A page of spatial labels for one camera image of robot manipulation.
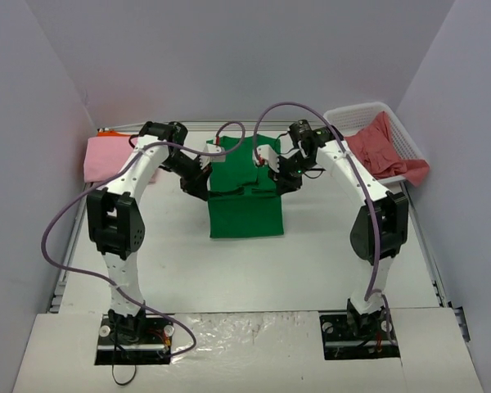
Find green t shirt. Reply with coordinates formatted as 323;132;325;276
208;137;284;239

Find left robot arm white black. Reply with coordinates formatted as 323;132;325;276
86;122;211;342

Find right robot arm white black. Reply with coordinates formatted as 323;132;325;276
259;120;408;338

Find white plastic basket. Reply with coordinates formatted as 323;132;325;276
324;102;430;187

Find red t shirt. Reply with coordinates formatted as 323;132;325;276
345;111;430;187

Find folded pink t shirt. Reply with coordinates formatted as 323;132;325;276
83;135;161;184

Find folded orange t shirt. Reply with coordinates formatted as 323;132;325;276
97;128;133;138

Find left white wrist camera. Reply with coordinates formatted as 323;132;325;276
198;142;226;169

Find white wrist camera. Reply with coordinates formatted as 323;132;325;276
198;142;226;169
253;144;280;173

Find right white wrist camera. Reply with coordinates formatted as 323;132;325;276
253;144;280;173

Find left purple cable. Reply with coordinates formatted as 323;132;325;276
40;121;245;355

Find purple cable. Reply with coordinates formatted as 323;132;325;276
40;121;245;355
253;101;394;345

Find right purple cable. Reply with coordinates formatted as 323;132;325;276
253;101;394;345

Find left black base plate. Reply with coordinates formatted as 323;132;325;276
94;314;174;366

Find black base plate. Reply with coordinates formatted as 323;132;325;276
94;314;174;366
319;311;400;361

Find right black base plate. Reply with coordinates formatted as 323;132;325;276
319;311;400;361

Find thin black cable loop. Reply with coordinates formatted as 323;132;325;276
110;362;139;386

